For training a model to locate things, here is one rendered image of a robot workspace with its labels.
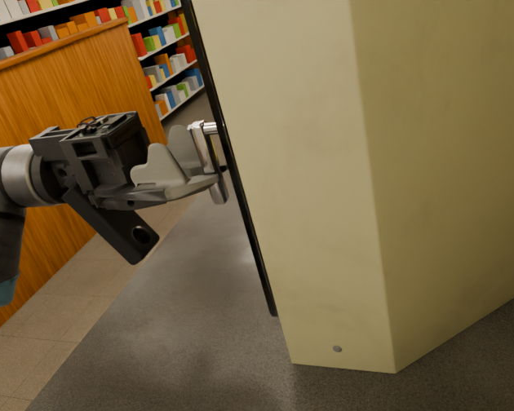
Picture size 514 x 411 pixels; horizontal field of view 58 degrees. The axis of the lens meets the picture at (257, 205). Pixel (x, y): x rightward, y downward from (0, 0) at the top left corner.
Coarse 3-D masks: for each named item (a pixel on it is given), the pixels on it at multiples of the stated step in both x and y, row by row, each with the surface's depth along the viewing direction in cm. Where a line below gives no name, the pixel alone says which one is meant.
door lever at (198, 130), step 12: (204, 120) 45; (192, 132) 44; (204, 132) 44; (216, 132) 44; (204, 144) 44; (204, 156) 45; (216, 156) 46; (204, 168) 46; (216, 168) 46; (216, 192) 47; (216, 204) 48
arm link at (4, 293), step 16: (0, 224) 54; (16, 224) 56; (0, 240) 54; (16, 240) 56; (0, 256) 53; (16, 256) 56; (0, 272) 53; (16, 272) 56; (0, 288) 53; (0, 304) 54
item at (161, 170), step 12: (156, 144) 44; (156, 156) 45; (168, 156) 44; (132, 168) 47; (144, 168) 46; (156, 168) 46; (168, 168) 45; (180, 168) 45; (132, 180) 48; (144, 180) 47; (156, 180) 46; (168, 180) 46; (180, 180) 45; (192, 180) 46; (204, 180) 45; (216, 180) 46; (168, 192) 46; (180, 192) 46; (192, 192) 46
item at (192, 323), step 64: (192, 256) 74; (128, 320) 64; (192, 320) 61; (256, 320) 58; (512, 320) 49; (64, 384) 56; (128, 384) 54; (192, 384) 51; (256, 384) 49; (320, 384) 48; (384, 384) 46; (448, 384) 44; (512, 384) 43
